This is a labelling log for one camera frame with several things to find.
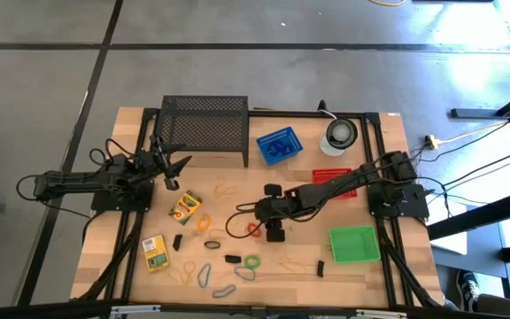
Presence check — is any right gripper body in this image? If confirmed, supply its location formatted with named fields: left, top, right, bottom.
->
left=261, top=183, right=292, bottom=244

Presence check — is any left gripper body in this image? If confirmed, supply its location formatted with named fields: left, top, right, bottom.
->
left=142, top=135, right=182, bottom=191

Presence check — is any yellow rubber band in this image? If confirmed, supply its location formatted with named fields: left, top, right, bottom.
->
left=279, top=256, right=316, bottom=274
left=167, top=260, right=197, bottom=286
left=205, top=227, right=229, bottom=241
left=212, top=176, right=238, bottom=199

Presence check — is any yellow green crayon box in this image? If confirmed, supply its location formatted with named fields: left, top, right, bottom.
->
left=168, top=190, right=203, bottom=226

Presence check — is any blue rubber band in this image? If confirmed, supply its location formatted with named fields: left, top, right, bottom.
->
left=211, top=284, right=237, bottom=300
left=197, top=262, right=213, bottom=289
left=233, top=265, right=257, bottom=283

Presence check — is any orange coil wristband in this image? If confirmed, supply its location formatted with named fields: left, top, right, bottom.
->
left=196, top=213, right=213, bottom=233

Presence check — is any small yellow card box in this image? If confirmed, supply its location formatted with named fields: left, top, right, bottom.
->
left=141, top=233, right=170, bottom=273

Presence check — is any black desk leg bar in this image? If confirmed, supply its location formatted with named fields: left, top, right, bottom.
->
left=449, top=83, right=510, bottom=120

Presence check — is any black mesh shelf riser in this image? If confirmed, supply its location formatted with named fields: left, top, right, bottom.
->
left=154, top=95, right=251, bottom=168

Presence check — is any red plastic basket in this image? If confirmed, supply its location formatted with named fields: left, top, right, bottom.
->
left=311, top=167, right=358, bottom=199

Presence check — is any blue plastic basket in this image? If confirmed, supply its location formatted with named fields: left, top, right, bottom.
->
left=255, top=126, right=305, bottom=167

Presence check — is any green plastic basket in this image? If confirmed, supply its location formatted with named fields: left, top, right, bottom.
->
left=328, top=224, right=382, bottom=265

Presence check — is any white cylinder with black rim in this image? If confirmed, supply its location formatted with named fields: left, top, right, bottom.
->
left=319, top=117, right=359, bottom=158

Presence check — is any black floor beam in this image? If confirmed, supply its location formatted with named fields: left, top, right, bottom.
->
left=427, top=190, right=510, bottom=241

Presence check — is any person's shoe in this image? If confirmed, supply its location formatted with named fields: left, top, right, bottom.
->
left=455, top=269, right=481, bottom=312

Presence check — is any person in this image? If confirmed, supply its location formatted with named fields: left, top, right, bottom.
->
left=475, top=292, right=510, bottom=319

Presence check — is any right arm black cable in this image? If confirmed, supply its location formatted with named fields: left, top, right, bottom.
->
left=225, top=201, right=265, bottom=240

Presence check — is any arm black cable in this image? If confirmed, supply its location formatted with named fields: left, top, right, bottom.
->
left=225, top=201, right=265, bottom=240
left=15, top=137, right=126, bottom=209

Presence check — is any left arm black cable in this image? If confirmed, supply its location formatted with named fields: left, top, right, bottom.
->
left=15, top=137, right=126, bottom=209

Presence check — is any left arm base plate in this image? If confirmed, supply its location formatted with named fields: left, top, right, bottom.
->
left=90, top=175, right=155, bottom=213

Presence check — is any black aluminium table frame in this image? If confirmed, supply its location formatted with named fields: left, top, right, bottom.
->
left=71, top=107, right=444, bottom=311

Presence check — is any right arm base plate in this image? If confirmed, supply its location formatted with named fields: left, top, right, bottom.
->
left=367, top=183, right=431, bottom=222

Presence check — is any silver frame bracket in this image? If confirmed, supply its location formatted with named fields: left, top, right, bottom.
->
left=355, top=308, right=408, bottom=319
left=110, top=304, right=162, bottom=315

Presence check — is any pale floor cable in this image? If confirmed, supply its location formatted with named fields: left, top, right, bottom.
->
left=438, top=121, right=510, bottom=145

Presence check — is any black floor cable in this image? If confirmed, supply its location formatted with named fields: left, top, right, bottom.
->
left=418, top=145, right=510, bottom=191

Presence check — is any yellow floor cable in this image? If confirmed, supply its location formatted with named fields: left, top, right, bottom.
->
left=367, top=0, right=409, bottom=8

